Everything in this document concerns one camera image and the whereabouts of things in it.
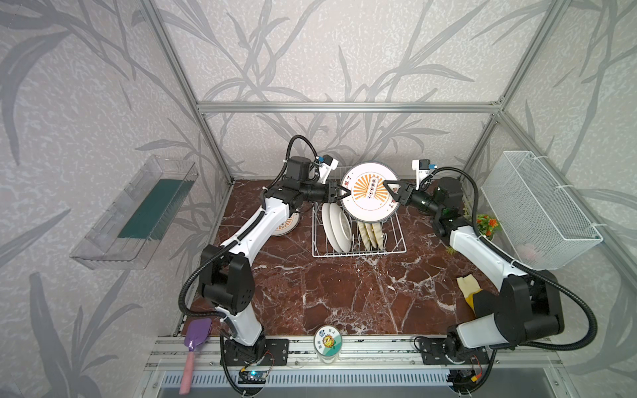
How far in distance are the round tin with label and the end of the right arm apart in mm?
436

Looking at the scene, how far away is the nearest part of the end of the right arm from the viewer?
628mm

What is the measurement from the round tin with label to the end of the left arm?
384mm

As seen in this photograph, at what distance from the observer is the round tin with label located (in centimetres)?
68
